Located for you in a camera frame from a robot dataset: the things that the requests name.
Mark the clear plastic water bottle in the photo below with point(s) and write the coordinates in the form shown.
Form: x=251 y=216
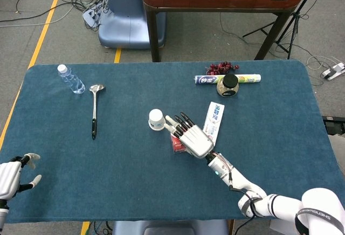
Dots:
x=72 y=81

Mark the glass jar black lid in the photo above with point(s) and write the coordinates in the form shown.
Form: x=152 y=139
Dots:
x=227 y=86

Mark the white grey power strip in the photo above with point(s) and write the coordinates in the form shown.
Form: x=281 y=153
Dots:
x=332 y=72

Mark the white power strip with plugs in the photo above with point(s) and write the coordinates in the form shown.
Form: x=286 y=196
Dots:
x=89 y=16

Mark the blue tablecloth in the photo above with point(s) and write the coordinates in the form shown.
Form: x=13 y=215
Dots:
x=107 y=178

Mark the brown mahjong table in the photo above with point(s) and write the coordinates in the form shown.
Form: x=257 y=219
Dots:
x=215 y=0

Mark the black object beside table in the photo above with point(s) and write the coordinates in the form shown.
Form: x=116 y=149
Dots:
x=335 y=125

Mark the beige fabric object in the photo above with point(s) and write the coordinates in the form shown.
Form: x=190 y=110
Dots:
x=339 y=151

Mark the white toothpaste box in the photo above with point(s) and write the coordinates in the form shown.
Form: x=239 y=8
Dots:
x=215 y=119

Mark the white blue green tube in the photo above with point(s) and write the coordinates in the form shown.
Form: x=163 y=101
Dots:
x=207 y=79

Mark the transparent box with red contents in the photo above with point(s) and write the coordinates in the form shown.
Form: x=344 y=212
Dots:
x=177 y=144

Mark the black tripod stand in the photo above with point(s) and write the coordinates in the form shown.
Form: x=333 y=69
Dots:
x=295 y=14

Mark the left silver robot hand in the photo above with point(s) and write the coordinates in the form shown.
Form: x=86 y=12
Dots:
x=9 y=177

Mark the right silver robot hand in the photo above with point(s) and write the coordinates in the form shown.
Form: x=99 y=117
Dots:
x=196 y=140

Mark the blue grey robot torso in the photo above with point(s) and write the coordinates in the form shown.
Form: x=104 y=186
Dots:
x=169 y=228

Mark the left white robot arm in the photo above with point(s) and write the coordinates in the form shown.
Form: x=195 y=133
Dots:
x=3 y=213

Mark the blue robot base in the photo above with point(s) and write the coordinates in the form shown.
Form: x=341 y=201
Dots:
x=124 y=16

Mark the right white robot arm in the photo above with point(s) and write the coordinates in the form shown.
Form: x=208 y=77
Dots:
x=242 y=183

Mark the white plastic cup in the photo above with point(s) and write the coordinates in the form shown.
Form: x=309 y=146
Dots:
x=156 y=119

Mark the red grape bunch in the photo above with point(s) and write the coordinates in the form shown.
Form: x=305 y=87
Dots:
x=219 y=68

